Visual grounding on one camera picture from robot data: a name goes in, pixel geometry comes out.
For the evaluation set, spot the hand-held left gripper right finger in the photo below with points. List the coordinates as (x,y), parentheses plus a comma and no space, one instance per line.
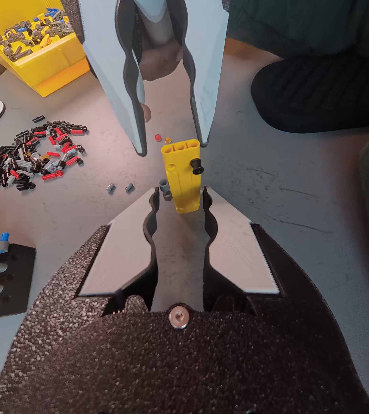
(242,258)

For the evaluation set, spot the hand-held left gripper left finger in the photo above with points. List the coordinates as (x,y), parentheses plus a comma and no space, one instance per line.
(116,258)

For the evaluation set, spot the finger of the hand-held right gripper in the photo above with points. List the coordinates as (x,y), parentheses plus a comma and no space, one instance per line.
(208,58)
(106,58)

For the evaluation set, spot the yellow lego panel piece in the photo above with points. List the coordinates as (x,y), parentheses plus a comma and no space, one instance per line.
(181,181)

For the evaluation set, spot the black lego pin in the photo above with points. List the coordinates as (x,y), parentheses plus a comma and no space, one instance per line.
(196,166)

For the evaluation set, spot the pile of small lego connectors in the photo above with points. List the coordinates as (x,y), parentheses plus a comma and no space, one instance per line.
(32,158)

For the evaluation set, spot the yellow bin with lego parts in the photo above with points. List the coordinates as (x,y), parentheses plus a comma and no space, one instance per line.
(51,68)

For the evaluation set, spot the heap of blue grey lego parts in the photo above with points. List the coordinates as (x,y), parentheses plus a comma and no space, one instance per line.
(29,32)

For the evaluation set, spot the yellow lego vehicle model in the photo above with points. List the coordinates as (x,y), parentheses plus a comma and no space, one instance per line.
(16,275)

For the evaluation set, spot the person's right hand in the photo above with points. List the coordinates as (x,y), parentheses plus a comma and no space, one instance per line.
(161,61)

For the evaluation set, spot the black mesh cushion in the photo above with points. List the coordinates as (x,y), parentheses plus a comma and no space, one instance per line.
(320,93)

